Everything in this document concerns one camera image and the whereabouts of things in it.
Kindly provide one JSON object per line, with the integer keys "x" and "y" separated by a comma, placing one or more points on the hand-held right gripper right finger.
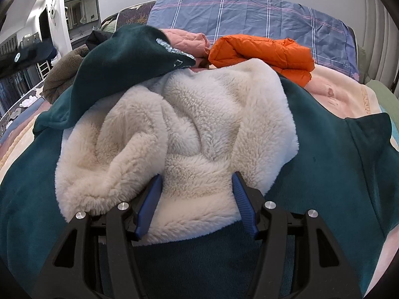
{"x": 244, "y": 205}

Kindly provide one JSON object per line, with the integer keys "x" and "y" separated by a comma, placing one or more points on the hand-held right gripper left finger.
{"x": 149, "y": 205}

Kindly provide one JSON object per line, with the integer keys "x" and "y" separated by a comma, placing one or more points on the dark green fleece-lined jacket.
{"x": 327, "y": 168}

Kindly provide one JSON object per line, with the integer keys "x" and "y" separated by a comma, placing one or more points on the orange puffer jacket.
{"x": 258, "y": 53}

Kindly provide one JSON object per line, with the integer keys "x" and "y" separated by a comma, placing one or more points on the brown fleece garment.
{"x": 59, "y": 74}

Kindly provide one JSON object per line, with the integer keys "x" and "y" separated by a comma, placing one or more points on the light blue patterned bedsheet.
{"x": 21, "y": 102}

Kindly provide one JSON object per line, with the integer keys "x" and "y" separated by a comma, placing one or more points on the pink quilted garment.
{"x": 187, "y": 40}

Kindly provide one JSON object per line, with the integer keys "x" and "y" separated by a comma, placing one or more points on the white chair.
{"x": 43, "y": 68}

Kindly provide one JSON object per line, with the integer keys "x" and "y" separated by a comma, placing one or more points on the black garment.
{"x": 96, "y": 39}

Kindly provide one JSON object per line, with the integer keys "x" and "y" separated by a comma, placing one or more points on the blue plaid duvet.
{"x": 249, "y": 15}

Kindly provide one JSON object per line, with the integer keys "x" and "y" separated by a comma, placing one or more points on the dark floral pillow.
{"x": 134, "y": 14}

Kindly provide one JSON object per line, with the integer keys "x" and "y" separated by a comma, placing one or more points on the black television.
{"x": 44, "y": 25}

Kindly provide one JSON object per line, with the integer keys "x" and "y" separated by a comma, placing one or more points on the white curtain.
{"x": 380, "y": 37}

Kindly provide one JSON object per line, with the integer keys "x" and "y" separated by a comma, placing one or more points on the wall mirror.
{"x": 81, "y": 14}

